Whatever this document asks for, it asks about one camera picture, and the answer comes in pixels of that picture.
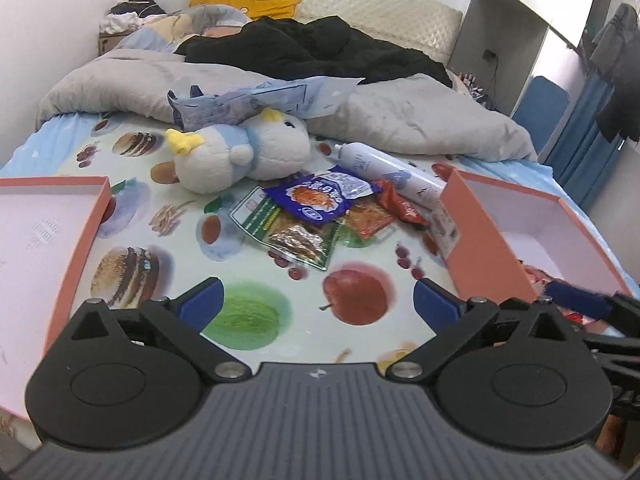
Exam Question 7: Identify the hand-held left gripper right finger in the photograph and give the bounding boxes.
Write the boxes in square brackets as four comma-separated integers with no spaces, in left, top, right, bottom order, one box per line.
[386,276,576,382]

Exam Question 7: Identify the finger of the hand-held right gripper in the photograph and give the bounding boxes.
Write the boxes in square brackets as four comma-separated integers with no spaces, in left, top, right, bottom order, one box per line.
[544,280,640,322]

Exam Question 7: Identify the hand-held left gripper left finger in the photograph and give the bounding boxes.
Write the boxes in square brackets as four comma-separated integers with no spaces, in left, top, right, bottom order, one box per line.
[70,276,252,382]

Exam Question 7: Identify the pink cardboard box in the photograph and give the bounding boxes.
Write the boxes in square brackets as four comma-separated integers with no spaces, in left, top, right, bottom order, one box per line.
[439,169,635,323]

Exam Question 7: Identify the red snack packet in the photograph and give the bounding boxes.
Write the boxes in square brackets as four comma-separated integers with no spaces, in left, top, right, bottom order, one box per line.
[375,180,431,226]

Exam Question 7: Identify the orange-red snack packet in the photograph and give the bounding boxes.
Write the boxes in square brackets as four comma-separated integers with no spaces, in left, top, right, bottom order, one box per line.
[345,200,396,241]

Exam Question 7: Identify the green snack packet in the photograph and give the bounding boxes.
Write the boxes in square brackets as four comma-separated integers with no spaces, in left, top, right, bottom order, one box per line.
[230,187,346,272]

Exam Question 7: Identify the blue snack packet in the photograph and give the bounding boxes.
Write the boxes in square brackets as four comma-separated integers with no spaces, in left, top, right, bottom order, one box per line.
[262,171,383,225]

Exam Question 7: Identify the fruit print mat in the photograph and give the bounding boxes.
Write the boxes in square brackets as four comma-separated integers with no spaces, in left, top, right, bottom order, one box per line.
[0,110,501,376]

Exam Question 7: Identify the white spray bottle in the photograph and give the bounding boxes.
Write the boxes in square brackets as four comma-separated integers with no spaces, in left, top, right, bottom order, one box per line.
[327,142,446,206]

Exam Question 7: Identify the blue curtain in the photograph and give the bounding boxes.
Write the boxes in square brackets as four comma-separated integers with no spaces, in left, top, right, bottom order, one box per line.
[547,72,616,211]

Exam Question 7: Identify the plush penguin toy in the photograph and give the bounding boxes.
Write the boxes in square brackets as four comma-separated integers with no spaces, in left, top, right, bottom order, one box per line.
[165,107,311,195]

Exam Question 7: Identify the pink box lid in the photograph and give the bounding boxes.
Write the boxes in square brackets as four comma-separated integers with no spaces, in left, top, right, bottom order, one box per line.
[0,176,112,421]

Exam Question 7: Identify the grey duvet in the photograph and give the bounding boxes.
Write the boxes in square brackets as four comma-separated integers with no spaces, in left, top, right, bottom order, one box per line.
[35,52,538,163]

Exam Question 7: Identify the blue chair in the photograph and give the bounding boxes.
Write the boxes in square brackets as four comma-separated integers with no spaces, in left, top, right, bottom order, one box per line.
[512,76,571,166]

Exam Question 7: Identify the bedside table with bottles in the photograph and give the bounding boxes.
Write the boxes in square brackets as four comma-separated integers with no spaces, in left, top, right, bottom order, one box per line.
[457,72,496,111]

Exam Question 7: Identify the crumpled blue plastic bag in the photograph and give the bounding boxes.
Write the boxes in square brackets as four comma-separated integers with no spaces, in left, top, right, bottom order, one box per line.
[167,76,366,133]

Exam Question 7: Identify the hanging dark clothes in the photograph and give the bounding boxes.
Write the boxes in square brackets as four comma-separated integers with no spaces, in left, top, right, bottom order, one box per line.
[590,2,640,143]

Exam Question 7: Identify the brown cardboard box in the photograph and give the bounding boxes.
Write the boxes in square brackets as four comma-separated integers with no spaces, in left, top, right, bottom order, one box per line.
[97,30,132,56]

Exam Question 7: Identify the black jacket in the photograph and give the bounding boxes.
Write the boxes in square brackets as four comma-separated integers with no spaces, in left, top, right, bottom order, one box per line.
[175,16,453,86]

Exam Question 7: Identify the patterned quilt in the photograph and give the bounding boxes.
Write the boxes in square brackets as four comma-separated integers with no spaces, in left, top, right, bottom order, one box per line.
[117,4,251,53]

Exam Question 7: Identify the grey wardrobe cabinet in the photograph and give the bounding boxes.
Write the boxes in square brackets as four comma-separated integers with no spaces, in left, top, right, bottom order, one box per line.
[447,0,601,116]

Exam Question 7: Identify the pile of clothes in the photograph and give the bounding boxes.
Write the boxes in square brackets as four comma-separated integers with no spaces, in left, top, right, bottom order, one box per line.
[100,0,168,33]

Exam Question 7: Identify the yellow pillow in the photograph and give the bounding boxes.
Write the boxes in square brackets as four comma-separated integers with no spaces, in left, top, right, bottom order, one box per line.
[189,0,301,21]

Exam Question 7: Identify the cream quilted headboard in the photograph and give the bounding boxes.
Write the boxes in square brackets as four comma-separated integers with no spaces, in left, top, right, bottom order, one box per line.
[192,0,463,68]

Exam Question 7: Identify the black charger cable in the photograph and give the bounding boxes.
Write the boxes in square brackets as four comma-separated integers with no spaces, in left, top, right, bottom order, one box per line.
[487,57,501,111]

